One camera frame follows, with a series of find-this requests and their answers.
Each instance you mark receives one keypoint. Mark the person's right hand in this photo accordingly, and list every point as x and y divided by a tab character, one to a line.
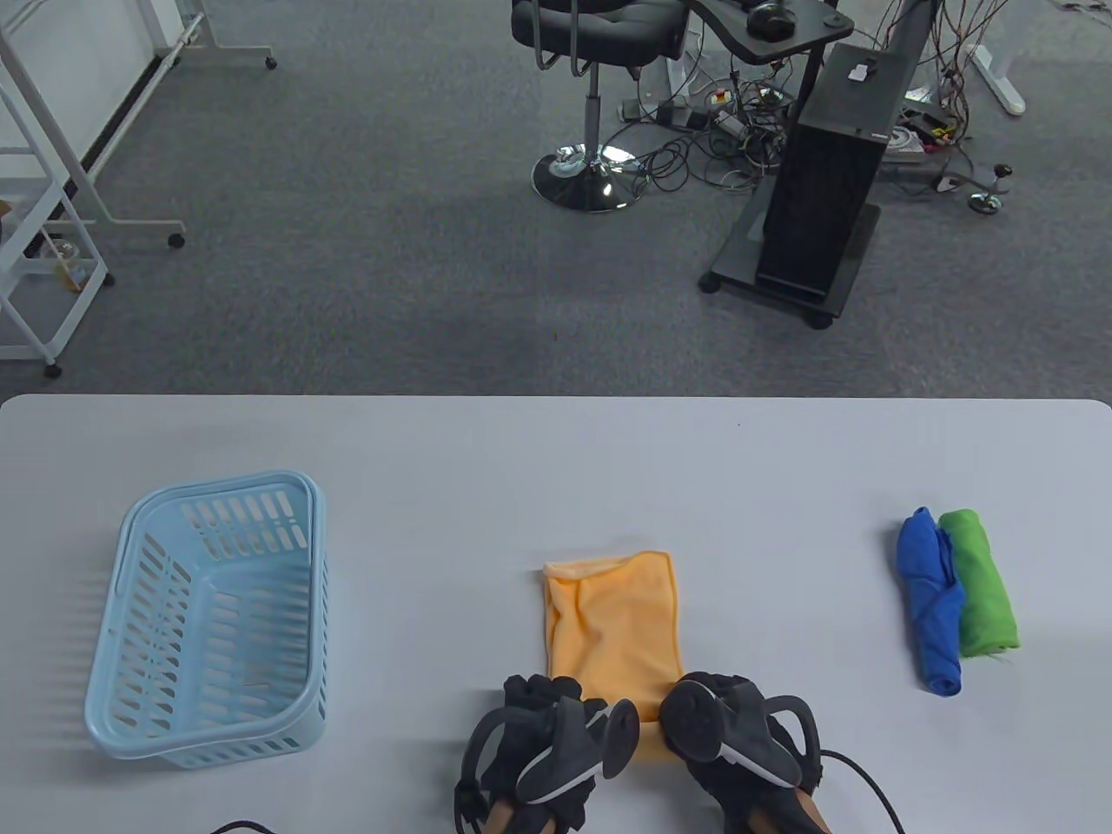
738	790

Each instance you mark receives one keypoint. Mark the grey white right hand controller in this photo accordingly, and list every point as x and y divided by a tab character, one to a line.
695	721

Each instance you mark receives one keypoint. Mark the white desk leg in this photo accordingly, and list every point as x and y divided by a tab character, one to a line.
999	78

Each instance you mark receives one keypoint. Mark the blue towel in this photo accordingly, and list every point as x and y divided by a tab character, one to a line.
929	599

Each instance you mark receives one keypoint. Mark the grey white left hand controller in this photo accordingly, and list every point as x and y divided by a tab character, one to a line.
573	747

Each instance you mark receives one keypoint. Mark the orange towel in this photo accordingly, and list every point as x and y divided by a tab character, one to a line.
608	625

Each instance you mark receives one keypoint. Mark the green towel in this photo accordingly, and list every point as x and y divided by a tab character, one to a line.
982	582

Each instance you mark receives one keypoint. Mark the black office chair chrome base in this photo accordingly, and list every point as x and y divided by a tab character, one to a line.
599	22

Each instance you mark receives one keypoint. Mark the black side desk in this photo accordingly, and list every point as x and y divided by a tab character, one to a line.
808	26

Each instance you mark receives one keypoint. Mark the white wheeled metal frame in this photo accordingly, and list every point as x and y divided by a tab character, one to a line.
82	178

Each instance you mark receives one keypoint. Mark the person's left forearm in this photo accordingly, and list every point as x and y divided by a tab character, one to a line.
502	818

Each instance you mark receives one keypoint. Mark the person's left hand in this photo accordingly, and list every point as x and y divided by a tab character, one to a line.
530	695

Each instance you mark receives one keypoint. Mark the white wheeled board stand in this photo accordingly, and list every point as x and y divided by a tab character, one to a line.
213	26

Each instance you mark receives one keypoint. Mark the light blue plastic basket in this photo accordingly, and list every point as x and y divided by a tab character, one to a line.
130	721

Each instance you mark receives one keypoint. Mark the black wheeled cart base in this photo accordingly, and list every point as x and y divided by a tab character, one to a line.
738	261

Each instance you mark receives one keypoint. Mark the white shelf rack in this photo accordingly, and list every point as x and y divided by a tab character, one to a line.
52	187

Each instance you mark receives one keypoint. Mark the grey white hand controller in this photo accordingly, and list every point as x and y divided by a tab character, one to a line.
695	721
573	747

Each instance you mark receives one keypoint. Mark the black computer tower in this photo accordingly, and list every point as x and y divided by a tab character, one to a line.
821	200

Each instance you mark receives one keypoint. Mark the black computer mouse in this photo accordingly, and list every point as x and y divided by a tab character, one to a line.
769	19

